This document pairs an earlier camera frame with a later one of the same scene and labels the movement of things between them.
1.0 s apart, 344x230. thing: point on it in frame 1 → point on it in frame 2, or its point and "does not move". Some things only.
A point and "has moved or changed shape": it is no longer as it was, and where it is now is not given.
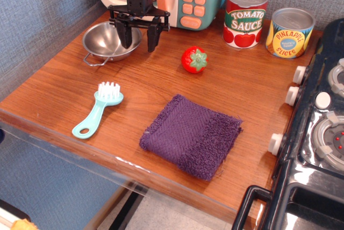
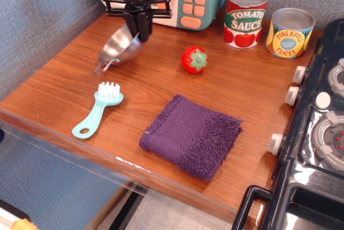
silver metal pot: x=101 y=40 has moved or changed shape
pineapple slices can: x=289 y=32 does not move
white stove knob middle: x=292 y=94 does not move
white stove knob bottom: x=274 y=143 does not move
